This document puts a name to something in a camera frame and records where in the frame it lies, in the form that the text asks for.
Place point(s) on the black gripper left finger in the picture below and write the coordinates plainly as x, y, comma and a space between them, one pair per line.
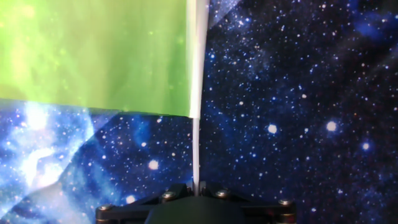
124, 213

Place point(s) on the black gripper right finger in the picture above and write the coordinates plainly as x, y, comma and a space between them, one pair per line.
267, 211

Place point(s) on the small green flag white stick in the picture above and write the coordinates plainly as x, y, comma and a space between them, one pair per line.
93, 56

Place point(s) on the galaxy print cloth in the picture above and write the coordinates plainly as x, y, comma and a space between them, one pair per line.
280, 124

